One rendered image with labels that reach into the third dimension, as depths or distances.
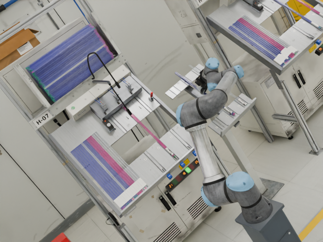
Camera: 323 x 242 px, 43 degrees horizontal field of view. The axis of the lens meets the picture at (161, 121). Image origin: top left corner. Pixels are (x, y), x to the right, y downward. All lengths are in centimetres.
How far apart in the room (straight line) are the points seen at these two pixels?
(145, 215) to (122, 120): 69
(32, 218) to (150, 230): 178
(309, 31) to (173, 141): 131
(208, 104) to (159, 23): 274
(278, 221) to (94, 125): 129
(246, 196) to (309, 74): 179
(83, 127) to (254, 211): 125
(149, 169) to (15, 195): 208
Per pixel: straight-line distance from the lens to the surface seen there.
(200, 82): 256
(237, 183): 194
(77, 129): 269
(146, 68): 451
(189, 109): 199
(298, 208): 287
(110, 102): 267
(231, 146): 286
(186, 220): 304
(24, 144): 422
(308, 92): 355
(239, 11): 324
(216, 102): 197
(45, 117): 270
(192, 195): 300
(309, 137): 317
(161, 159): 253
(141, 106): 270
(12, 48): 298
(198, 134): 200
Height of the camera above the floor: 183
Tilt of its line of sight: 20 degrees down
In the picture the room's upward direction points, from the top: 34 degrees counter-clockwise
